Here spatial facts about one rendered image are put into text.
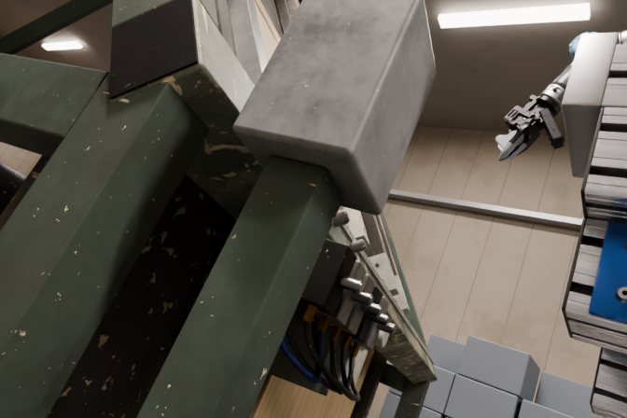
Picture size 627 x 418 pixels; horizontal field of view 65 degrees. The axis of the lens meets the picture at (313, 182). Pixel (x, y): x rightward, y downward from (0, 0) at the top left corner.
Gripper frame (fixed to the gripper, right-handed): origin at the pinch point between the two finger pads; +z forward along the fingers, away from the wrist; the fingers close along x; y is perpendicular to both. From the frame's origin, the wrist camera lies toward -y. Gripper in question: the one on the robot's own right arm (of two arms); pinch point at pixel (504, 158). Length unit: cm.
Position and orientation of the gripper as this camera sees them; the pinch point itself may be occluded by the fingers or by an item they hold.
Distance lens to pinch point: 145.6
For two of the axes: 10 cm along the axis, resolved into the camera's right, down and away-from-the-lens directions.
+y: -5.2, -5.1, 6.9
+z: -7.2, 7.0, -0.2
